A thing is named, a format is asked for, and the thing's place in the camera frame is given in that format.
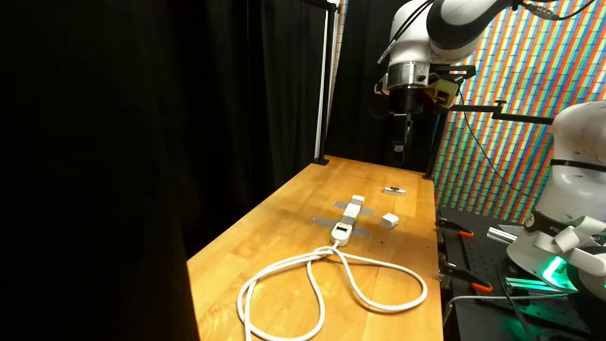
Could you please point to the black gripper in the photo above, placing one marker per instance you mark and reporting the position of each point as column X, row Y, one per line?
column 412, row 112

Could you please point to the white charger head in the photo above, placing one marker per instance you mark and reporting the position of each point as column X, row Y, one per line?
column 389, row 220

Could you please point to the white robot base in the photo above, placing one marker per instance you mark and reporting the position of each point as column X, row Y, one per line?
column 561, row 241

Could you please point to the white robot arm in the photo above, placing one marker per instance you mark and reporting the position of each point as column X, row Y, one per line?
column 427, row 42

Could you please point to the small grey tape patch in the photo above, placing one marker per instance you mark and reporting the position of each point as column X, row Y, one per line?
column 393, row 190

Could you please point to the white vertical pole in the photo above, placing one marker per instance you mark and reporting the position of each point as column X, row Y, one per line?
column 330, row 10

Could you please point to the black curtain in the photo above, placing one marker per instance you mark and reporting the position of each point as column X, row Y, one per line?
column 131, row 135

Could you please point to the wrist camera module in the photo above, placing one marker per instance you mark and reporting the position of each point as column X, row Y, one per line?
column 442, row 91

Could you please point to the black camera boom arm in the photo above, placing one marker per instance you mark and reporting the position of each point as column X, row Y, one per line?
column 497, row 112

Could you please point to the grey duct tape far strip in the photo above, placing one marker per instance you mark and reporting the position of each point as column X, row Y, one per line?
column 353, row 209

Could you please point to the grey duct tape strip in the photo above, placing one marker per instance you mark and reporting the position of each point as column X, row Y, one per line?
column 353, row 209
column 341, row 228

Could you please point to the grey duct tape near strip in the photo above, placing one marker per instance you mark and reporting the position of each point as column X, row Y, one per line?
column 341, row 228

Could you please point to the orange handled clamp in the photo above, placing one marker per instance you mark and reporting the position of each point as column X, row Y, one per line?
column 468, row 277
column 457, row 228

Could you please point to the orange handled clamp lower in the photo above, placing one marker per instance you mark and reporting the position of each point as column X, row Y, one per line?
column 468, row 277

